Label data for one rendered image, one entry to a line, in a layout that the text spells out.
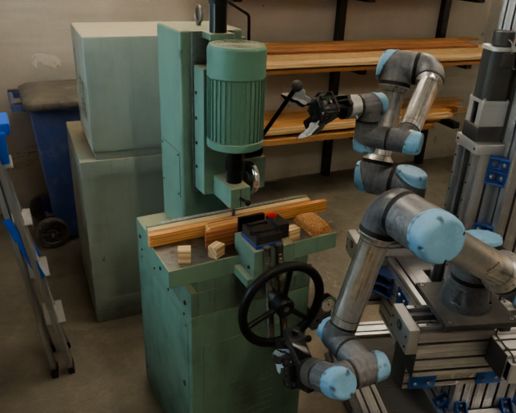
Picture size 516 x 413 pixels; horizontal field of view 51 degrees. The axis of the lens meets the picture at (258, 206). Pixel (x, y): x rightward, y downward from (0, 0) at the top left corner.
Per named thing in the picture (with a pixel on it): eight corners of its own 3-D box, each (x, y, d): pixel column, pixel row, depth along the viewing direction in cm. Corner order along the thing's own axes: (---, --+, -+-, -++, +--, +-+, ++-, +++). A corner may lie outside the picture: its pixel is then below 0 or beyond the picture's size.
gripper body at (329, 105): (315, 91, 161) (348, 88, 166) (303, 106, 168) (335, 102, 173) (324, 113, 159) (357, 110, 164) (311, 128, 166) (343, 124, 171)
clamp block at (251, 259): (252, 279, 160) (253, 252, 156) (233, 257, 171) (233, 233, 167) (294, 268, 167) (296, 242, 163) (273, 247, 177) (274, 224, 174)
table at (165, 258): (179, 306, 152) (178, 288, 149) (146, 256, 176) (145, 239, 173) (353, 260, 178) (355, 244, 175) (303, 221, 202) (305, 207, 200)
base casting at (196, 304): (189, 319, 167) (189, 294, 164) (136, 237, 213) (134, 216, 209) (310, 285, 187) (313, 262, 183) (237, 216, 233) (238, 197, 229)
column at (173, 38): (183, 238, 196) (177, 30, 165) (162, 212, 213) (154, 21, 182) (237, 226, 206) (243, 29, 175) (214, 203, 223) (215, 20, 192)
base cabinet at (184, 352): (192, 478, 198) (189, 320, 167) (144, 375, 243) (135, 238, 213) (296, 433, 217) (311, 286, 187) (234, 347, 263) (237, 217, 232)
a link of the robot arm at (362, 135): (381, 158, 174) (386, 125, 169) (348, 152, 179) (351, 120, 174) (387, 151, 180) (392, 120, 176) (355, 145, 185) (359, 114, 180)
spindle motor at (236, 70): (220, 158, 159) (222, 50, 145) (197, 140, 173) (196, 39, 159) (273, 151, 166) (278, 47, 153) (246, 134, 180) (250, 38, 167)
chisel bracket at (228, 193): (230, 214, 173) (231, 189, 169) (213, 197, 184) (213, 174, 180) (251, 210, 176) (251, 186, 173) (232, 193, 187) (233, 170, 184)
